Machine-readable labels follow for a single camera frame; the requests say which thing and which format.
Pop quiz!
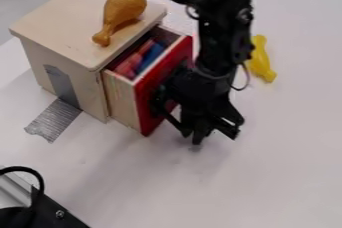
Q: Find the black lab gear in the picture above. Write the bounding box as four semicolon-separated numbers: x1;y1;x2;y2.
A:
0;165;91;228

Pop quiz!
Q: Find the drawer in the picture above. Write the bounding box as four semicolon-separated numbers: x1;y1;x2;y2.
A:
100;25;196;138

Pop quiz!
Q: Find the brown toy chicken drumstick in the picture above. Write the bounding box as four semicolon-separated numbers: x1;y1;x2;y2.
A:
90;0;149;48

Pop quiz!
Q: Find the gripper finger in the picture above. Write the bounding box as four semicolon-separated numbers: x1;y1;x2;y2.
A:
191;120;213;146
179;113;197;139

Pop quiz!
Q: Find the grey tape strip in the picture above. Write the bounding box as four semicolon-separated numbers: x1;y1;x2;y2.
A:
22;64;85;144

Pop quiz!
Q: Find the yellow toy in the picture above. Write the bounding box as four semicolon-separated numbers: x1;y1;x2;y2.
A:
244;34;280;84

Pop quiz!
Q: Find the blue toy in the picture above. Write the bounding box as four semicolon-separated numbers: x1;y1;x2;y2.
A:
134;42;167;74

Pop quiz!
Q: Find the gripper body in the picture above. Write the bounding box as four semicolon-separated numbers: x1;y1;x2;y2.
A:
148;65;248;141

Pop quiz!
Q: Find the cabinet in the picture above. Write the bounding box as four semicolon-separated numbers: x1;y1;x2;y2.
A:
8;0;169;124

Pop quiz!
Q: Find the red toy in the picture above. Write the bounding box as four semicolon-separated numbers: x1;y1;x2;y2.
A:
112;39;158;80

